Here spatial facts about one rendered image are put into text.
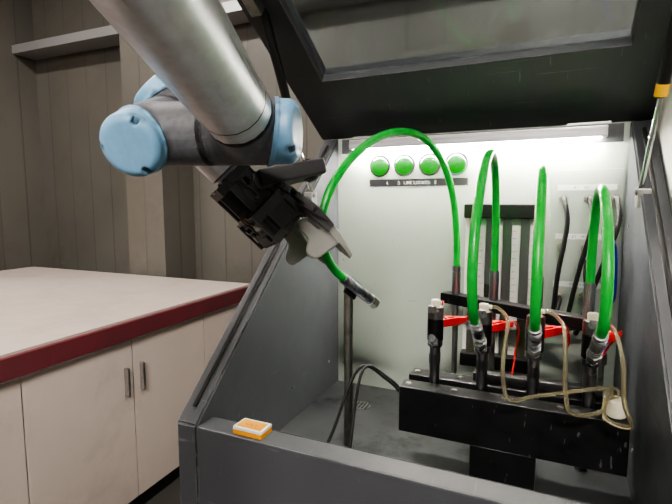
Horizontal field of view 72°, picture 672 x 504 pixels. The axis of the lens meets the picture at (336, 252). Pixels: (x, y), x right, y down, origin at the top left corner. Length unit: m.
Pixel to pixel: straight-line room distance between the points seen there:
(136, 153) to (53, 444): 1.46
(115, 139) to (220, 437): 0.45
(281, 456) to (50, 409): 1.25
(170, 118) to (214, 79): 0.17
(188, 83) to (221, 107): 0.05
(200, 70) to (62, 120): 3.84
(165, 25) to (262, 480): 0.60
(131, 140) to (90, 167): 3.41
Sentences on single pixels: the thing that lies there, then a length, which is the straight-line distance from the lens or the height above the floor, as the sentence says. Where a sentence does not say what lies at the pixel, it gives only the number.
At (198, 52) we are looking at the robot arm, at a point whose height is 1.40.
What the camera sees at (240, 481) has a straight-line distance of 0.78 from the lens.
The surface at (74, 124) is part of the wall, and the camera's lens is 4.12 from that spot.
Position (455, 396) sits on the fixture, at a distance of 0.81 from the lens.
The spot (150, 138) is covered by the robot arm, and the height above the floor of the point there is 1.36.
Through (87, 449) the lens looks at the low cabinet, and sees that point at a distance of 2.01.
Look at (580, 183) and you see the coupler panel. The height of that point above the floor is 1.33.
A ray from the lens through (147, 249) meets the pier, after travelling 3.18.
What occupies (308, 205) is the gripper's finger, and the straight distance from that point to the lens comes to 0.67.
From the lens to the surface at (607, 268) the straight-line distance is 0.66.
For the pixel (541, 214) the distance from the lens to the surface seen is 0.67.
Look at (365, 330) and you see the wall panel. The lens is 1.19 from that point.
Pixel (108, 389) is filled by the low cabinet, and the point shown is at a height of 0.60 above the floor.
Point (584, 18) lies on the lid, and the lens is 0.94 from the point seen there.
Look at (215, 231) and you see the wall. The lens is 3.18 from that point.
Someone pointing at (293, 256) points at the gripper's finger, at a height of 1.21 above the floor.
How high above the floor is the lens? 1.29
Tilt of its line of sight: 6 degrees down
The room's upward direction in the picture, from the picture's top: straight up
